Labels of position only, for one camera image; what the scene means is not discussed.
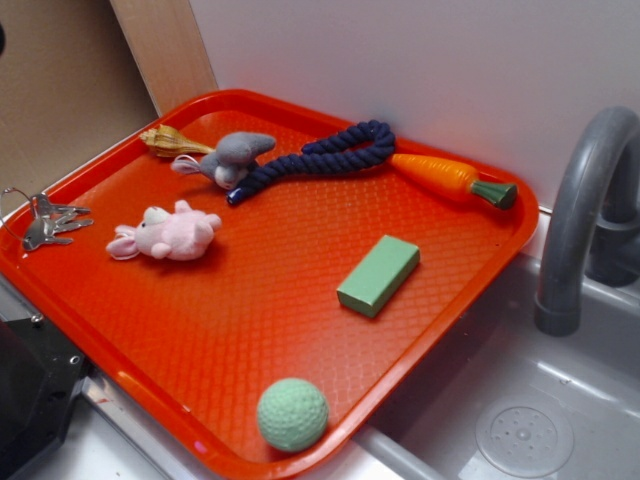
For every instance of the light wooden board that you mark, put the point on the light wooden board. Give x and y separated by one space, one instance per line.
168 49

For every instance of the pink plush bunny toy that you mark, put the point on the pink plush bunny toy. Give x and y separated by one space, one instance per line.
183 235

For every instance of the red plastic tray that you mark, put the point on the red plastic tray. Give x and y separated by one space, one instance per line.
196 343

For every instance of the navy blue rope toy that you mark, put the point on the navy blue rope toy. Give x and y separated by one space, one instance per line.
359 147

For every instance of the tan conch seashell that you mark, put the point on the tan conch seashell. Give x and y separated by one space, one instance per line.
166 141

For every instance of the orange toy carrot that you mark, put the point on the orange toy carrot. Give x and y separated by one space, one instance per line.
454 180

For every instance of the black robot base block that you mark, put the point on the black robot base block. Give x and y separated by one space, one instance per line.
42 373

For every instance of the green dimpled ball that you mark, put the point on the green dimpled ball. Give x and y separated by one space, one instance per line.
292 415

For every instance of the grey toy faucet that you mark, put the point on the grey toy faucet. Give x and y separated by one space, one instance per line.
594 228

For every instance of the green rectangular block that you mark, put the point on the green rectangular block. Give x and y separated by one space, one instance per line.
377 277

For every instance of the grey plush bunny toy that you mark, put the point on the grey plush bunny toy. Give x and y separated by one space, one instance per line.
233 158

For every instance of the grey toy sink basin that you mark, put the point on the grey toy sink basin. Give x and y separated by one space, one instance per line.
496 398

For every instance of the silver keys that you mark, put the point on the silver keys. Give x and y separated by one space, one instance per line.
49 221

